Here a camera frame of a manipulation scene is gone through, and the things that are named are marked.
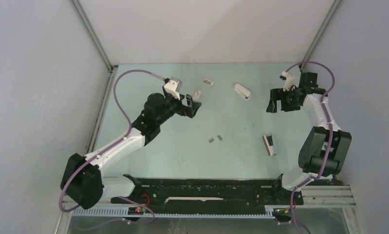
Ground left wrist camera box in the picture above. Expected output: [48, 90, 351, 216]
[163, 77, 182, 100]

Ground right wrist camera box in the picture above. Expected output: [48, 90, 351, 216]
[280, 71, 297, 92]

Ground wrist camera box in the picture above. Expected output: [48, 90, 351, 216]
[163, 77, 182, 100]
[280, 71, 297, 92]

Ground small white staple box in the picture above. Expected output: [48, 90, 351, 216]
[192, 90, 202, 101]

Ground white cable duct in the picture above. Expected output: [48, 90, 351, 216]
[72, 206, 274, 219]

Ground grey white stapler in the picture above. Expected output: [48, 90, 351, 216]
[262, 135, 276, 156]

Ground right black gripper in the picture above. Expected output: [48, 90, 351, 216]
[267, 87, 301, 113]

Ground white staple box barcode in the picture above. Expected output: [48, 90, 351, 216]
[202, 78, 214, 86]

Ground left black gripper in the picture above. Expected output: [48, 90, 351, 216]
[156, 92, 201, 126]

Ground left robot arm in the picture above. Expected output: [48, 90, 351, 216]
[59, 93, 202, 212]

